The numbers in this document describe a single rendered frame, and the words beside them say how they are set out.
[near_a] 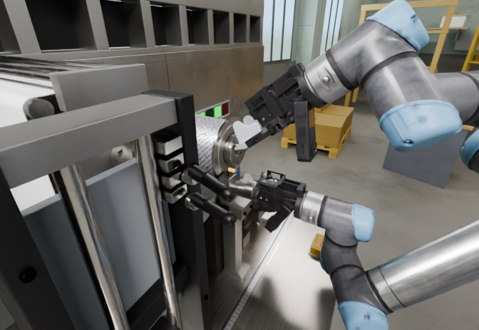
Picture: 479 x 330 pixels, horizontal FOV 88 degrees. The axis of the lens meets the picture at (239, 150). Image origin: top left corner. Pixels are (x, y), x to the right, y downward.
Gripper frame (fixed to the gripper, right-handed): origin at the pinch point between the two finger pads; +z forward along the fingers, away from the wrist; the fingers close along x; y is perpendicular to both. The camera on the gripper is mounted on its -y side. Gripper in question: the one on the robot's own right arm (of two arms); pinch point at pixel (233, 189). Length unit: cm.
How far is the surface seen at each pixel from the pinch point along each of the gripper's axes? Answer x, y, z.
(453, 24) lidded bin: -666, 61, -134
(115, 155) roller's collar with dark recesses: 33.9, 26.0, -3.1
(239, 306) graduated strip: 17.9, -18.9, -12.0
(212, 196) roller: 13.4, 6.8, -2.4
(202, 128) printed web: 9.7, 21.2, 1.9
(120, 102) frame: 38, 35, -13
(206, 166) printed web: 12.2, 13.4, -0.3
